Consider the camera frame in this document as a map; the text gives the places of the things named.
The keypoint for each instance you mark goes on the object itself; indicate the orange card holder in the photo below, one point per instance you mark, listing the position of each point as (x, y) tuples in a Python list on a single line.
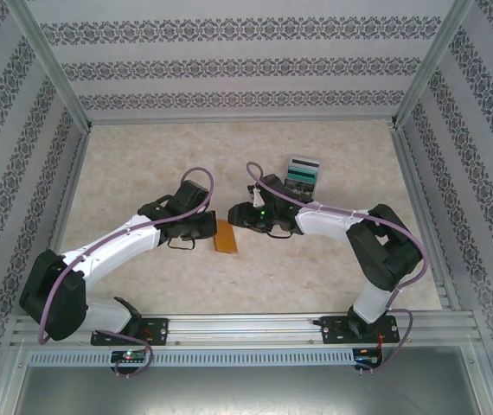
[(226, 238)]

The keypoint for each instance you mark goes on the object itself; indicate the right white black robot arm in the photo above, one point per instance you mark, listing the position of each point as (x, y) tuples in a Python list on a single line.
[(324, 222)]

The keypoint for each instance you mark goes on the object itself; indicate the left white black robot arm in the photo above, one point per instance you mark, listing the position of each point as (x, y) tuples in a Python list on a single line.
[(112, 242)]

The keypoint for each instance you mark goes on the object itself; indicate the teal card with black stripe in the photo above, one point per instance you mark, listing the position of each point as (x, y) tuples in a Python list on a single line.
[(302, 174)]

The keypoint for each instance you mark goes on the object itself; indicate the pale grey plastic card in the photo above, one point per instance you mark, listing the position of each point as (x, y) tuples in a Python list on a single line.
[(303, 161)]

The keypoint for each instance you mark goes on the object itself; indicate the circuit board with green light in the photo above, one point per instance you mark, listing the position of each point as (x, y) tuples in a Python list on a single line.
[(127, 355)]

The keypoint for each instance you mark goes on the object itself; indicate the grey metal sheet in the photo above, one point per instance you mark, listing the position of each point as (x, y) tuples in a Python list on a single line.
[(246, 389)]

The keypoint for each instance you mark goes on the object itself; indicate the small dark circuit board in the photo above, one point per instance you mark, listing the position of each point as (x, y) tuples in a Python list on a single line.
[(365, 359)]

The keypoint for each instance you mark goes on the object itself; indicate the aluminium mounting rail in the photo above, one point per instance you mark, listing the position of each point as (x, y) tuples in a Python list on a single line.
[(238, 328)]

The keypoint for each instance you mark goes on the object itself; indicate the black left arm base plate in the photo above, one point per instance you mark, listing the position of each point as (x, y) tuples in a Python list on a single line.
[(155, 330)]

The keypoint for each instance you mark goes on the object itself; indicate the aluminium side rail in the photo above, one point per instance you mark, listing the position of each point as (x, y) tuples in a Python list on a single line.
[(417, 194), (62, 216)]

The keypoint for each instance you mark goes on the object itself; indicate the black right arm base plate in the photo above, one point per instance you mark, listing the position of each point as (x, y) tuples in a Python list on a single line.
[(331, 330)]

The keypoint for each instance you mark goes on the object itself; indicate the aluminium frame post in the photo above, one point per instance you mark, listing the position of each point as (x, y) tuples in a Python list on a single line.
[(432, 65), (52, 65)]

